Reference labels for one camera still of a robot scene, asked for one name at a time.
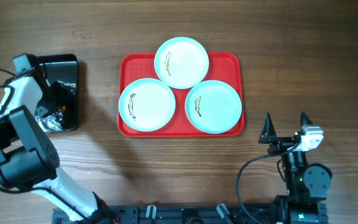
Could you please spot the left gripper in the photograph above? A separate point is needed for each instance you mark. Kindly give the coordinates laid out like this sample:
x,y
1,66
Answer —
x,y
56,97

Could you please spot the white plate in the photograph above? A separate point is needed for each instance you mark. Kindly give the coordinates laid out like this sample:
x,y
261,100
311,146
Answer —
x,y
181,62
213,107
147,104

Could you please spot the orange sponge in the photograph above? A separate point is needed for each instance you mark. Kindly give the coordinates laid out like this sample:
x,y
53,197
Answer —
x,y
61,109

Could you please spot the black water basin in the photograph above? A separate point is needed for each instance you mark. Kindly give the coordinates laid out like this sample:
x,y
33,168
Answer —
x,y
63,68

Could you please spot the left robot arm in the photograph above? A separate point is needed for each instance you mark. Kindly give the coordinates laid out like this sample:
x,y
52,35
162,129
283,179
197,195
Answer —
x,y
41,97

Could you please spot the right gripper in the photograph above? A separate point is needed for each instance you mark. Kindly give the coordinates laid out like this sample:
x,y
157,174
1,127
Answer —
x,y
268,135

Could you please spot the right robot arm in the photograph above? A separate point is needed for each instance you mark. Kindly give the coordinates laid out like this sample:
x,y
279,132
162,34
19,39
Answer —
x,y
307,184

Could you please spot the red plastic tray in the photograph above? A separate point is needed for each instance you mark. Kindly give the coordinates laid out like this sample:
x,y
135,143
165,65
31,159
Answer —
x,y
223,66

